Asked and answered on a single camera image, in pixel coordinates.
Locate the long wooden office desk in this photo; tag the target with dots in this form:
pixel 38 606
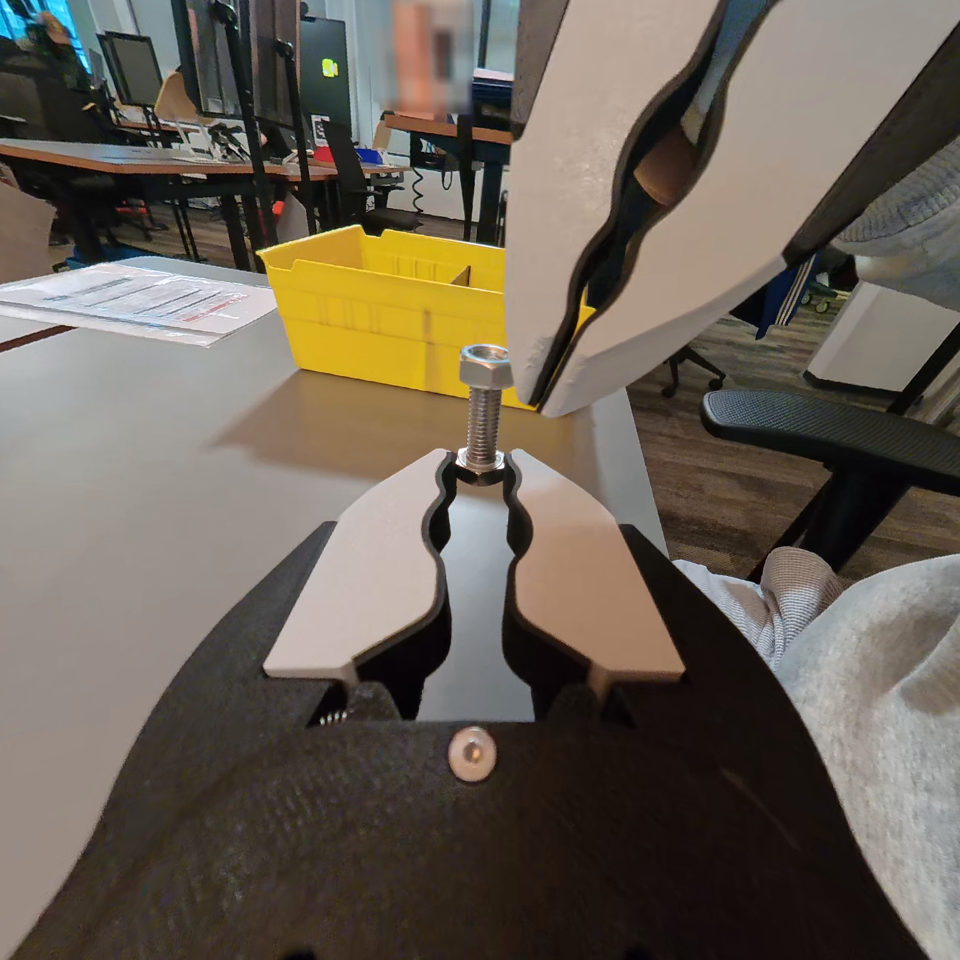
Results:
pixel 112 154

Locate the black office chair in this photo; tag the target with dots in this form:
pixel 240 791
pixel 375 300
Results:
pixel 341 161

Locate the steel hex nut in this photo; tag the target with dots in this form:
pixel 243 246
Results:
pixel 484 369

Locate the person's grey sweatshirt torso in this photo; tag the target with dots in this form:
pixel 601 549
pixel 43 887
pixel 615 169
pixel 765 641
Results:
pixel 885 712

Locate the large black monitor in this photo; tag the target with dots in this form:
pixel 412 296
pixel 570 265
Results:
pixel 214 52
pixel 274 60

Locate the striped shirt hem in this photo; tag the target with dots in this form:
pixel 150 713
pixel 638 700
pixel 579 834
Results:
pixel 750 607

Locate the black chair wheel base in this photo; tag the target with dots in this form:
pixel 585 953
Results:
pixel 694 364

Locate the laminated instruction sheet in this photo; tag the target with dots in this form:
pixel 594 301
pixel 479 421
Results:
pixel 135 300

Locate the yellow plastic bin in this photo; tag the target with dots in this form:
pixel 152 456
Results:
pixel 352 322

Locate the person's right forearm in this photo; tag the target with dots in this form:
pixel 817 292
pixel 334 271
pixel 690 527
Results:
pixel 915 210

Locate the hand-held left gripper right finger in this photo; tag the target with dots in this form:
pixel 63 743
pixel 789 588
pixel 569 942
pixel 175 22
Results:
pixel 592 577

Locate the blue striped jacket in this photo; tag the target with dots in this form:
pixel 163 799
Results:
pixel 787 292

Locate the wooden standing desk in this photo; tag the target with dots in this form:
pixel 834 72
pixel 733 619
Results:
pixel 427 126

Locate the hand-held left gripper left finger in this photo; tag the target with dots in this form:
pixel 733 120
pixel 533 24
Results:
pixel 367 570

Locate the small black monitor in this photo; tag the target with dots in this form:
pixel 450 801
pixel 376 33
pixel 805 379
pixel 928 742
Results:
pixel 131 71

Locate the white cabinet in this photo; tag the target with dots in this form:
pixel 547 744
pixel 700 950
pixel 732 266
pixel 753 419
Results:
pixel 877 337

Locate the black mesh chair armrest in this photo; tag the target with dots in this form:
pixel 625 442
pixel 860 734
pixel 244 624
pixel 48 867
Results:
pixel 825 435

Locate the person's right hand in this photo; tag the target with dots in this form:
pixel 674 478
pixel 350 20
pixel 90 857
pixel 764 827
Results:
pixel 664 169

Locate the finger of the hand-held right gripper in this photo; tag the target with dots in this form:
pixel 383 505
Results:
pixel 570 150
pixel 787 135

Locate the grey desk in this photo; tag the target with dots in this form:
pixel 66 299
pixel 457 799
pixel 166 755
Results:
pixel 150 525

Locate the steel hex bolt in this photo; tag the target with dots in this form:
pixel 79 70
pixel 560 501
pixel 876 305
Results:
pixel 481 420

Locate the black desktop monitor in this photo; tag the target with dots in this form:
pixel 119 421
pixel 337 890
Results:
pixel 326 90

